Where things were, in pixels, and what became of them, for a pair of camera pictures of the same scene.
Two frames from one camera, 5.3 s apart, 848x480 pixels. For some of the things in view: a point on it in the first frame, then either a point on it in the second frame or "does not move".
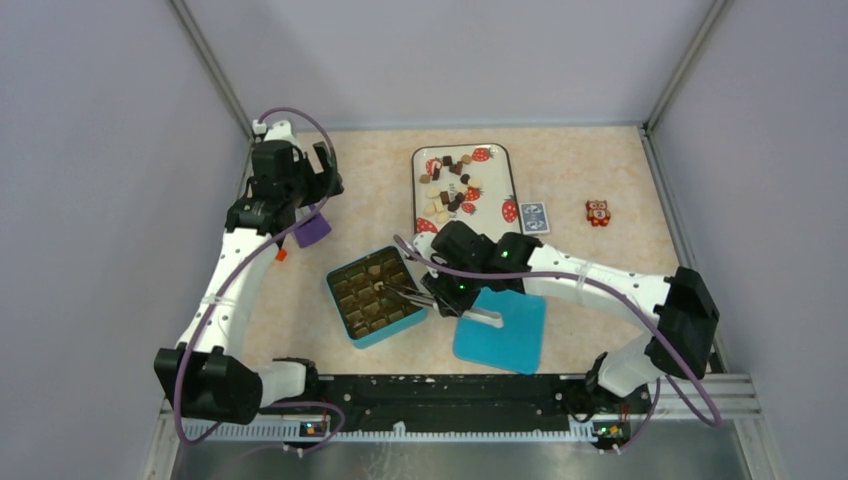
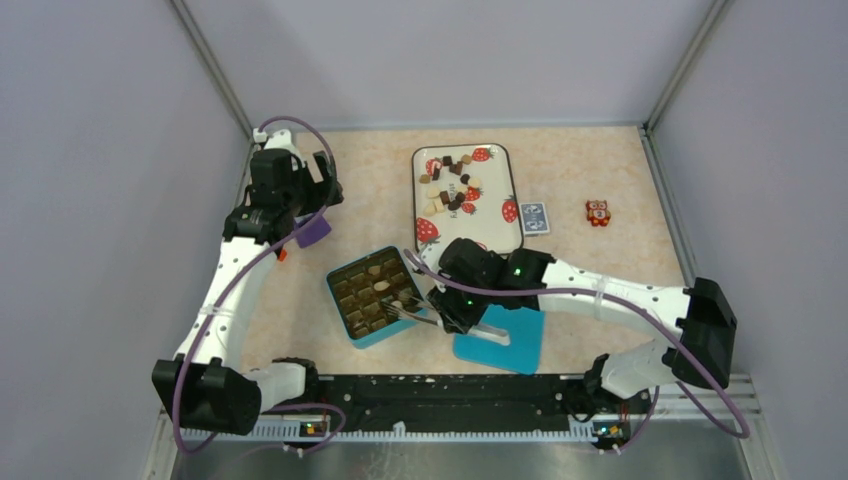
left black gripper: x=318 y=180 does not move
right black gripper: x=449 y=304 → x=454 y=318
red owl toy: x=597 y=212 does not move
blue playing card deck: x=533 y=218 does not move
